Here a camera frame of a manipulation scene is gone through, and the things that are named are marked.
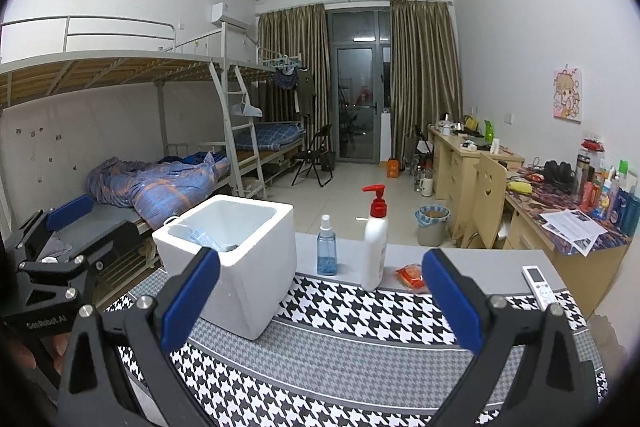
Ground blue plaid blanket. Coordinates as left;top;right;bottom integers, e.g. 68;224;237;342
86;151;232;230

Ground brown curtain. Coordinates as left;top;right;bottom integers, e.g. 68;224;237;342
390;0;466;158
257;4;332;158

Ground dark hanging clothes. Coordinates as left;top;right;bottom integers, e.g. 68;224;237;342
272;67;301;90

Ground white remote control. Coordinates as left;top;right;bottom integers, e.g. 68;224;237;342
521;265;558;312

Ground white bunk bed ladder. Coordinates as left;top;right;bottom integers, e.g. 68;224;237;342
209;62;268;200

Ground printed paper sheets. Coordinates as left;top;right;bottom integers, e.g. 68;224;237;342
540;208;610;255

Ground black headphones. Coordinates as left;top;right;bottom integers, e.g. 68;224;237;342
543;160;576;185

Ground blue plaid mattress pad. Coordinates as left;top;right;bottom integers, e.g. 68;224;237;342
235;122;307;152

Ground patterned desk cover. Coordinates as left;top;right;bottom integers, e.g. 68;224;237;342
505;164;628;253

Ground wooden desk with patterned cover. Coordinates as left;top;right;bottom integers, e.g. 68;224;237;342
502;167;628;318

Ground glass balcony door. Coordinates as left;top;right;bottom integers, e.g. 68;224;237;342
327;9;393;165

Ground white red pump lotion bottle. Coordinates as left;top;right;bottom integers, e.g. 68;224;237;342
361;185;390;292

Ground person's left hand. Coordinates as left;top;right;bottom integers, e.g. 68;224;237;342
6;340;40;372

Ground cartoon wall poster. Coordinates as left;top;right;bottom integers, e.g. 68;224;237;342
552;67;583;122

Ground grey trash bin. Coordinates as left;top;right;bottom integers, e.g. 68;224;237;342
416;205;451;247

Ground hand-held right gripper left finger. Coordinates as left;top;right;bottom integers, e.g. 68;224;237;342
55;247;236;427

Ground wooden smiley chair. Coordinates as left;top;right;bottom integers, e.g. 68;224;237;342
452;151;507;250

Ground black folding chair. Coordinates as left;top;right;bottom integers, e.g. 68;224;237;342
291;124;335;188

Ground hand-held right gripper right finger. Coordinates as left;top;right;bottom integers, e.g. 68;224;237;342
421;249;586;427

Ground white metal bunk bed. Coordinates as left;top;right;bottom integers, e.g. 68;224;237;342
222;22;308;178
0;16;266;268

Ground white foam box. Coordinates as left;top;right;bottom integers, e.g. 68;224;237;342
151;194;297;341

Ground group of toiletry bottles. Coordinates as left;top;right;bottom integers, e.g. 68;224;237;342
575;139;640;235

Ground white hanging bag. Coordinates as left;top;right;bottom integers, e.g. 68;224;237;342
231;99;263;118

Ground white air conditioner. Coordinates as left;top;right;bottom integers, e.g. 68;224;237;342
211;2;253;30

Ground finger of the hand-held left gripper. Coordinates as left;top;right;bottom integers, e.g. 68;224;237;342
15;221;146;303
7;194;97;258

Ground blue spray bottle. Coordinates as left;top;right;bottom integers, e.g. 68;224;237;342
316;214;340;277

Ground houndstooth tablecloth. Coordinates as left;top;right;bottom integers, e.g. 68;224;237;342
102;267;608;427

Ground red snack packet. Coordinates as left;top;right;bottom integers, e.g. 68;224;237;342
394;263;432;294

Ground grey bed mattress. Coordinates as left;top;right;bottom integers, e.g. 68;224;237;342
55;204;146;253

